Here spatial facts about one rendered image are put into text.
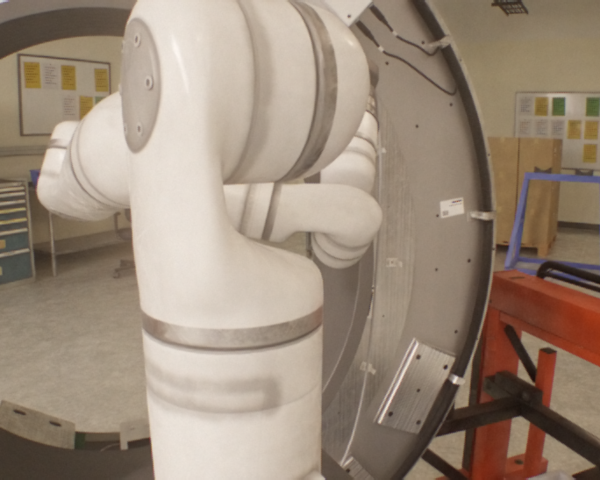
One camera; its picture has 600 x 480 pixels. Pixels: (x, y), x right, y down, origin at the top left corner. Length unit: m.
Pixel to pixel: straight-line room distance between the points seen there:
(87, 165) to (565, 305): 1.27
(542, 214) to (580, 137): 2.74
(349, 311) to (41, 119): 6.17
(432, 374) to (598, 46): 8.68
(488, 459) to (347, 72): 1.74
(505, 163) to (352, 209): 6.36
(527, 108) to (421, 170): 8.55
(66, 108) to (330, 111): 6.86
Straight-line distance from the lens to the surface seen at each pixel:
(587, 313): 1.45
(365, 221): 0.61
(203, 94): 0.22
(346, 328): 0.93
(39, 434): 1.23
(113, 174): 0.41
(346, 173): 0.67
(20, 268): 5.69
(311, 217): 0.61
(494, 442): 1.90
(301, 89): 0.24
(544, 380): 1.61
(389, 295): 0.99
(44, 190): 0.63
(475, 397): 1.86
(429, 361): 1.07
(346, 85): 0.25
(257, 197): 0.61
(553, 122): 9.44
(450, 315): 1.08
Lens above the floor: 1.36
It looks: 11 degrees down
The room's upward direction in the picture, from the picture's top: straight up
